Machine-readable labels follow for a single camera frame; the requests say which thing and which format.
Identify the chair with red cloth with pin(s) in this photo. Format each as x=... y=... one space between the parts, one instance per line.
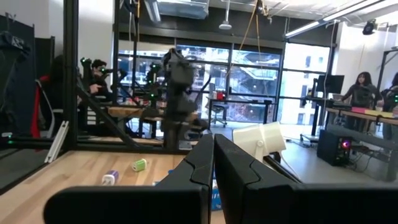
x=35 y=105

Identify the wooden background table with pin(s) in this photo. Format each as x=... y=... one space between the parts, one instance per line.
x=124 y=112
x=373 y=115

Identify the pink yellow mat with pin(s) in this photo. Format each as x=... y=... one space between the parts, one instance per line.
x=360 y=109

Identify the black office chair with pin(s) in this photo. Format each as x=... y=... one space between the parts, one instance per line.
x=219 y=113

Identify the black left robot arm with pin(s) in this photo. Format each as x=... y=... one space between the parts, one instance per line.
x=180 y=102

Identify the black computer tower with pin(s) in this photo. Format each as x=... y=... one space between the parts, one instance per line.
x=334 y=147

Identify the black aluminium table frame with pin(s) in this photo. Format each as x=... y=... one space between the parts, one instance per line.
x=71 y=77

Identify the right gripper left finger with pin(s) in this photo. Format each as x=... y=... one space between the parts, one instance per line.
x=192 y=174

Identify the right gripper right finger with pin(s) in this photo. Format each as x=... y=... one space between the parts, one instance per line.
x=242 y=180

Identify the silver aluminium bar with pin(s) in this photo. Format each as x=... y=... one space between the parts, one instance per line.
x=56 y=141

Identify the green white charger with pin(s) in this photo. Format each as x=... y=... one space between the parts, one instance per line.
x=139 y=165

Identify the red box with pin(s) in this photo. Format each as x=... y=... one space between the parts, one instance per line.
x=220 y=95

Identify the white pendant lamp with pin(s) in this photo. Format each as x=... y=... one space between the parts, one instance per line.
x=225 y=25

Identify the blue plastic basket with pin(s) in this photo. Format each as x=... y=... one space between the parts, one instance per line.
x=216 y=197

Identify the black monitor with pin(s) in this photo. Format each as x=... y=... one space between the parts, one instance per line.
x=331 y=84

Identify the dark partition panel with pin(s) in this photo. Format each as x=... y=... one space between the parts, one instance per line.
x=17 y=77

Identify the ceiling light strip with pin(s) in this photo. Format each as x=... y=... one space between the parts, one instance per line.
x=342 y=13

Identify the black ceiling spotlight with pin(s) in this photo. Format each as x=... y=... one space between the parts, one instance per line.
x=369 y=27

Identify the black background robot arm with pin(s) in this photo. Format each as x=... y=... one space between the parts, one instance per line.
x=85 y=67
x=154 y=74

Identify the black background table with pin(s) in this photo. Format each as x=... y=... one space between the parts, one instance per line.
x=242 y=100

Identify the white cylindrical spotlight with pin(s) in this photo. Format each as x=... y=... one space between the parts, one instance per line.
x=259 y=140

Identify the purple white charger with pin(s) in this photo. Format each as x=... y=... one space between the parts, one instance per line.
x=109 y=178

